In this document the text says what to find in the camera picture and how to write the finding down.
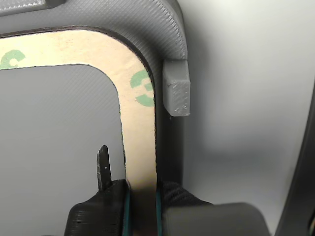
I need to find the black foam frame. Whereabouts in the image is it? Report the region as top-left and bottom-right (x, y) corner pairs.
(0, 27), (158, 236)

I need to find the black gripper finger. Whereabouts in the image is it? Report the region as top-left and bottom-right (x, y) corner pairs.
(156, 181), (274, 236)
(63, 145), (133, 236)

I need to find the gray 3D printed box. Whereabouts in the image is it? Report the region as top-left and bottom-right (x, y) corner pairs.
(0, 0), (192, 236)

